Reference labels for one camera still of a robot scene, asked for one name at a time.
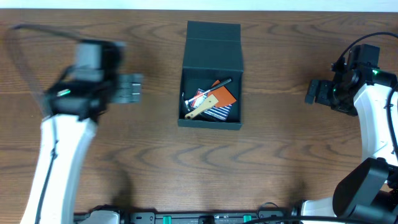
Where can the orange scraper wooden handle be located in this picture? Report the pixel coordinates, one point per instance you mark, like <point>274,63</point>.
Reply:
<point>194,113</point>

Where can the dark green open box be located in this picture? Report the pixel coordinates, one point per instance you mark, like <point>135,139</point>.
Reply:
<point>212,53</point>

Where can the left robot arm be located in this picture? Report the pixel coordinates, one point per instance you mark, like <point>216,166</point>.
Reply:
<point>73,108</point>

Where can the hammer with black grip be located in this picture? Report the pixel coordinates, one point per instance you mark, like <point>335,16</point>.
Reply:
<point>211,100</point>

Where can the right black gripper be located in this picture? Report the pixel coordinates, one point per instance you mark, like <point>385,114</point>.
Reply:
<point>323,96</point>

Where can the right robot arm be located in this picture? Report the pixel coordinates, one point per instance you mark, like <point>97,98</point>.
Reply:
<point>369,193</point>

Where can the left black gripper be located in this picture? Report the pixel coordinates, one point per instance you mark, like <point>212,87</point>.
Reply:
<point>116,88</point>

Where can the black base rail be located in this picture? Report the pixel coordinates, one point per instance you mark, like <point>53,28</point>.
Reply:
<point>111,214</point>

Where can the blue precision screwdriver set case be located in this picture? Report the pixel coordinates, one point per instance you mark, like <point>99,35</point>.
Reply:
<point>222,108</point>

